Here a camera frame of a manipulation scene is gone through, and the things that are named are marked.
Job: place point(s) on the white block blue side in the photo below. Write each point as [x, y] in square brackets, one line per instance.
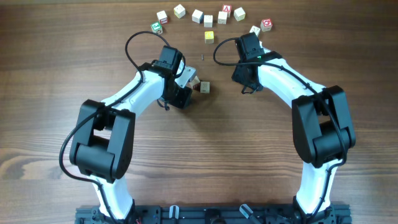
[197, 16]

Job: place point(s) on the white wooden block centre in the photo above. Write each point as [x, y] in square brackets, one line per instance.
[222, 17]

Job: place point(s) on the white block red side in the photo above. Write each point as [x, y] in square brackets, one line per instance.
[162, 17]

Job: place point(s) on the white block yellow edge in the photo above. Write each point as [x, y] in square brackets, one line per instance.
[179, 11]

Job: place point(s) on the red letter O block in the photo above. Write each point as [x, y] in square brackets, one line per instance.
[266, 25]

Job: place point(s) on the white block yellow side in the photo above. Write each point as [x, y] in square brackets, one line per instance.
[239, 14]

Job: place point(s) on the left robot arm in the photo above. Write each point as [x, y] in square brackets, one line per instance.
[102, 141]

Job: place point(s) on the white patterned wooden block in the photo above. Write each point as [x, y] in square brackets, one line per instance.
[204, 87]

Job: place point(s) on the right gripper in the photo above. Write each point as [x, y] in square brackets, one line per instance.
[236, 77]

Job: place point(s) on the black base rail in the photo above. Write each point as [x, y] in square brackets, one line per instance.
[276, 213]

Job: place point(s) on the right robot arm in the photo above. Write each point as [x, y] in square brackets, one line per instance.
[321, 123]

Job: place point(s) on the red letter A block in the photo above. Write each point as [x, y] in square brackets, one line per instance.
[227, 8]

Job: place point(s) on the white block green trim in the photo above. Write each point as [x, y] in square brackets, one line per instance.
[255, 30]

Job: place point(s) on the wooden block red letter side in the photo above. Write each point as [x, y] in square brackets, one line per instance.
[195, 84]

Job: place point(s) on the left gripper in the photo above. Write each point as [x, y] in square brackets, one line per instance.
[181, 98]

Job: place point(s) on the yellow top wooden block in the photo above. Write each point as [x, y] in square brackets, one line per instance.
[209, 37]

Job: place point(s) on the plain white letter block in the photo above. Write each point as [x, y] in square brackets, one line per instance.
[208, 21]

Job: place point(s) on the green letter wooden block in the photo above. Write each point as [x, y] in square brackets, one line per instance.
[156, 28]

